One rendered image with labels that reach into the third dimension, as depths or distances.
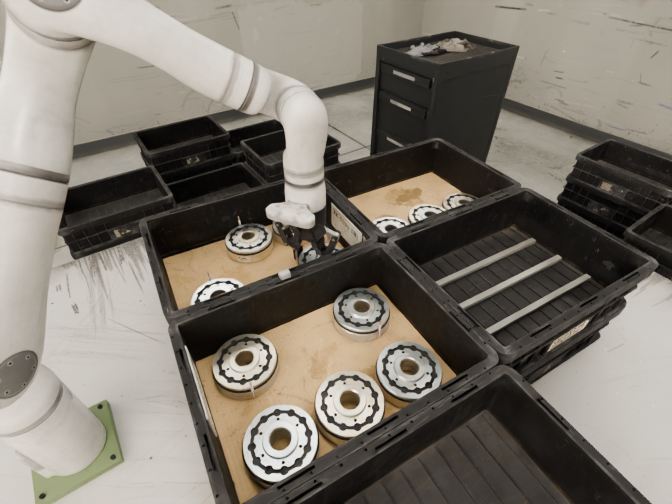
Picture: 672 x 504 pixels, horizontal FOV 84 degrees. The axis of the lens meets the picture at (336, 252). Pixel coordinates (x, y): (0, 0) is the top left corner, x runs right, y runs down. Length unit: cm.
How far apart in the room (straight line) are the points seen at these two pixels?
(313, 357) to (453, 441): 25
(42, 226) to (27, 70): 18
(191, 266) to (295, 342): 31
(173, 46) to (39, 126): 17
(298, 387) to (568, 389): 54
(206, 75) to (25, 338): 38
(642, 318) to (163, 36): 108
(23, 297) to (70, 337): 49
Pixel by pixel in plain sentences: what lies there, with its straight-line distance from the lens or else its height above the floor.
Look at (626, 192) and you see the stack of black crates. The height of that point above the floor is 52.
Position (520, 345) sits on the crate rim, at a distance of 61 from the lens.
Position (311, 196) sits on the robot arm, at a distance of 66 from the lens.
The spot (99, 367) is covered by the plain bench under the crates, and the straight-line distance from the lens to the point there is 94.
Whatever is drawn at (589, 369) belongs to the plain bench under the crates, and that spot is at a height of 70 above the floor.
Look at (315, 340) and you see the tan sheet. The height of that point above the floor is 83.
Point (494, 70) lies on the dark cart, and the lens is 232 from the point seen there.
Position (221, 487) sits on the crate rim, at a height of 93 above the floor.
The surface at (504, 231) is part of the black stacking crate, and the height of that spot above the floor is 83.
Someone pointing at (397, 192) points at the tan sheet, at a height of 83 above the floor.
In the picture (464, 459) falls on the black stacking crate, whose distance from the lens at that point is 62.
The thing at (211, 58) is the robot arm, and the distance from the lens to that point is 55.
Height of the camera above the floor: 139
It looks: 42 degrees down
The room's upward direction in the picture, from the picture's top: straight up
